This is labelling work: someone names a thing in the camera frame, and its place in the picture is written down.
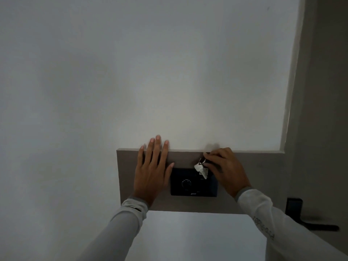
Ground person's right forearm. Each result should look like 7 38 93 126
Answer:
235 186 348 261

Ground silver keys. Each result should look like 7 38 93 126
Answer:
194 158 209 180

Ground black door lock handle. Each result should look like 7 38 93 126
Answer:
285 198 340 232

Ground black wall switch panel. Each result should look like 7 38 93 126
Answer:
170 167 218 198

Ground person's left hand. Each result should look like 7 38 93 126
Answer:
132 135 175 207

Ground grey wall backing panel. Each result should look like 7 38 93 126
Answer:
117 149 289 215

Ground person's right hand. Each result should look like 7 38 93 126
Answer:
203 147 252 198

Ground grey door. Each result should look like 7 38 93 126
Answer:
285 0 348 253

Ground person's left forearm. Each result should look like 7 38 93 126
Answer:
77 197 149 261

